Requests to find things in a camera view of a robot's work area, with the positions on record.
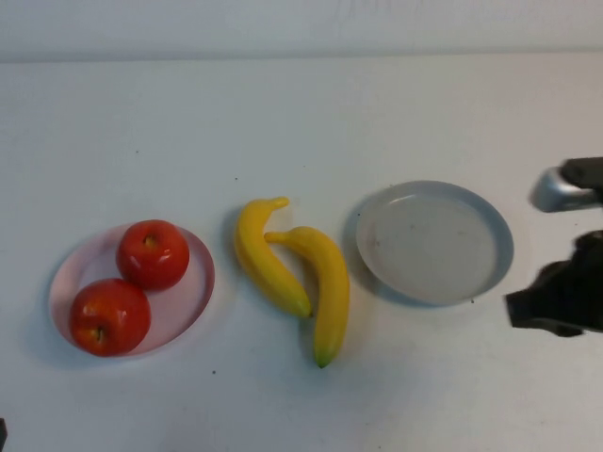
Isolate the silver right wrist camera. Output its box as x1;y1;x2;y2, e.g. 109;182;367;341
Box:
530;165;603;214

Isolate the grey-blue round plate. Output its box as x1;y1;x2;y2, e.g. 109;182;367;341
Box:
355;181;515;307

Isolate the large yellow banana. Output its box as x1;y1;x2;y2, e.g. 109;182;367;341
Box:
264;226;351;369

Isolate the red apple orange-yellow side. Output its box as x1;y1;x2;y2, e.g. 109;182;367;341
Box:
69;278;153;358

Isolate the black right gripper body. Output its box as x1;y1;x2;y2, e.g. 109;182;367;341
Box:
506;229;603;338

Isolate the small yellow banana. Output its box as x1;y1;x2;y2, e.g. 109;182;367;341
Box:
234;196;313;319

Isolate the pink round plate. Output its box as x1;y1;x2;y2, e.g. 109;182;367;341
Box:
49;223;217;357

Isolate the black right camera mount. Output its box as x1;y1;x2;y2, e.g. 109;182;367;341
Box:
559;156;603;189

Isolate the red apple small yellow spot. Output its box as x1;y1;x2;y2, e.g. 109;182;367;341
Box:
116;219;191;292

